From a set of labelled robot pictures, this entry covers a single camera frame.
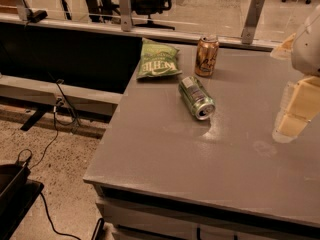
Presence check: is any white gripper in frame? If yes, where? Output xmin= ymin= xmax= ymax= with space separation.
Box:
xmin=270 ymin=5 xmax=320 ymax=143

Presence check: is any orange soda can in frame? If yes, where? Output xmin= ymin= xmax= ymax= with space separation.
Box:
xmin=195 ymin=35 xmax=219 ymax=77

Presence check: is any green soda can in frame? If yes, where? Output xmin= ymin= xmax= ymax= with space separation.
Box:
xmin=178 ymin=76 xmax=216 ymax=121

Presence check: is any glass barrier panel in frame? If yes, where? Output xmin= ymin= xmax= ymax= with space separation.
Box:
xmin=0 ymin=0 xmax=320 ymax=50

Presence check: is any green chip bag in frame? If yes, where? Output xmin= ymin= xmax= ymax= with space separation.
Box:
xmin=136 ymin=39 xmax=182 ymax=79

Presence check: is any black office chair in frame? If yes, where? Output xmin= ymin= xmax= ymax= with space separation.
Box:
xmin=130 ymin=0 xmax=174 ymax=30

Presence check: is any black bin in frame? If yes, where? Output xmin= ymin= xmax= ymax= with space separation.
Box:
xmin=0 ymin=164 xmax=30 ymax=215

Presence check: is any metal bracket right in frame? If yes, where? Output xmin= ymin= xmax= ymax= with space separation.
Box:
xmin=241 ymin=0 xmax=264 ymax=45

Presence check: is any metal bracket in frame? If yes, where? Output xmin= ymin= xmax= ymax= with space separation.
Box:
xmin=6 ymin=0 xmax=48 ymax=24
xmin=119 ymin=0 xmax=132 ymax=32
xmin=241 ymin=0 xmax=264 ymax=45

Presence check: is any metal bracket middle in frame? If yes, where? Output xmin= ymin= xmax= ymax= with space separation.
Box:
xmin=119 ymin=0 xmax=132 ymax=32

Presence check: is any black floor cable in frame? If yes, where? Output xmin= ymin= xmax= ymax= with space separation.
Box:
xmin=16 ymin=79 xmax=83 ymax=240

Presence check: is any metal bracket left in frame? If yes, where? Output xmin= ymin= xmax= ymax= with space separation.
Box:
xmin=6 ymin=0 xmax=48 ymax=24

